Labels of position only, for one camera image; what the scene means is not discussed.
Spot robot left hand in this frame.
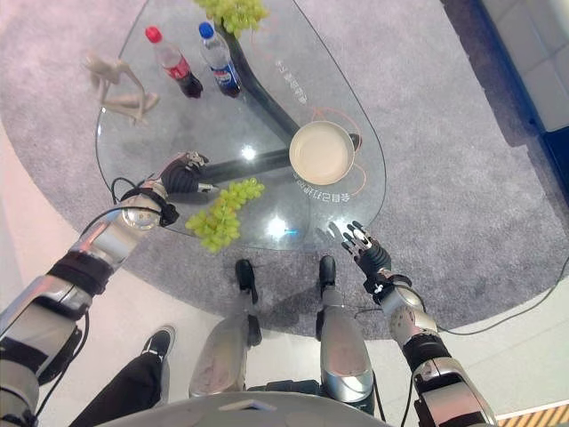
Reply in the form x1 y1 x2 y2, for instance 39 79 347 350
158 150 220 196

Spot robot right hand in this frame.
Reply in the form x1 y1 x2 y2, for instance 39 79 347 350
341 219 393 279

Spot cream round plate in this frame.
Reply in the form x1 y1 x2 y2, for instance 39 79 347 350
288 122 357 184

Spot green grape bunch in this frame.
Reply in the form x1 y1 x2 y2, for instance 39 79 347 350
193 0 270 38
184 177 267 254

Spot grey carpet rug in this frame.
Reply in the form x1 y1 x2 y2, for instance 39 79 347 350
0 0 569 342

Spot glass coffee table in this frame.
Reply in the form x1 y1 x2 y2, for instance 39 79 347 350
94 0 387 252

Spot robot right leg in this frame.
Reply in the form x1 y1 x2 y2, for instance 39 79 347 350
315 254 375 413

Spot robot leg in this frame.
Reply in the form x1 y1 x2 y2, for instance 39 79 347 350
188 259 262 399
315 254 375 413

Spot beige seated figure sculpture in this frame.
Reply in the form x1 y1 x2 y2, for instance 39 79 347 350
83 50 161 128

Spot black three-legged table base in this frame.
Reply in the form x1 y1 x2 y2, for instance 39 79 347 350
200 16 362 184

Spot red-capped cola bottle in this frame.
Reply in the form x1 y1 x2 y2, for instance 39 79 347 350
145 26 204 100

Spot blue-capped cola bottle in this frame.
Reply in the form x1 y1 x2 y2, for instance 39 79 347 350
197 20 243 99

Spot robot left leg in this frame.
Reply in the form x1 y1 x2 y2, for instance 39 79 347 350
188 259 262 399

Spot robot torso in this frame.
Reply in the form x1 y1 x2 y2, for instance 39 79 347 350
94 378 389 427

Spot person's leg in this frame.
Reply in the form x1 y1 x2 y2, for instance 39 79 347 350
69 325 177 427

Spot blue and white sofa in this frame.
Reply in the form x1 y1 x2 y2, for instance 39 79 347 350
470 0 569 179

